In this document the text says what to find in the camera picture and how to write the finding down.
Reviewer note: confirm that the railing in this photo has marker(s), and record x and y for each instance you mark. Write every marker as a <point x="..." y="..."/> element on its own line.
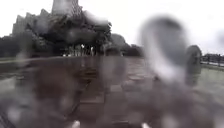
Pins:
<point x="212" y="59"/>

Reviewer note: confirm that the grey paved square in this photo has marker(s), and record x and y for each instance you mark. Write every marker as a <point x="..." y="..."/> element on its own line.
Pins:
<point x="110" y="86"/>

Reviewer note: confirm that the robot's own part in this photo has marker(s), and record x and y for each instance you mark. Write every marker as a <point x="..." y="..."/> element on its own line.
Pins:
<point x="75" y="124"/>
<point x="145" y="125"/>

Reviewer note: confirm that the tall building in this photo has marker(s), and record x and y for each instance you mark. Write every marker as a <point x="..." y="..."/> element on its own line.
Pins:
<point x="65" y="13"/>

